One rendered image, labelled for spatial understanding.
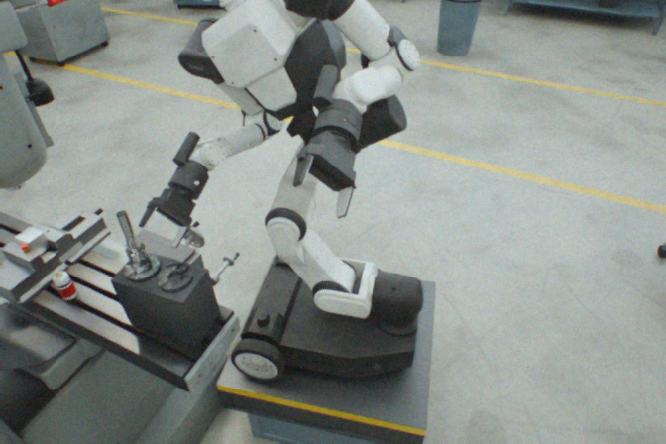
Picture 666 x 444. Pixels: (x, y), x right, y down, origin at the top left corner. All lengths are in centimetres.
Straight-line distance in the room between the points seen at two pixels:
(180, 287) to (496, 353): 172
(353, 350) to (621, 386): 141
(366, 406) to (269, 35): 129
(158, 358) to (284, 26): 89
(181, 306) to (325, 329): 70
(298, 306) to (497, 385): 106
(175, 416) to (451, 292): 153
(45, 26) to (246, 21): 481
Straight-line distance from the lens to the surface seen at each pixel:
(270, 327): 170
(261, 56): 112
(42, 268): 161
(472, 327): 253
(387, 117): 118
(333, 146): 81
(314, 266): 159
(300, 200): 140
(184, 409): 208
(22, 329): 164
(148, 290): 122
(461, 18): 548
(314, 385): 181
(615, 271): 315
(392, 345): 170
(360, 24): 109
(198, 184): 124
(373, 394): 179
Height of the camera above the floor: 199
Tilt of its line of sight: 39 degrees down
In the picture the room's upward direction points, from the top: straight up
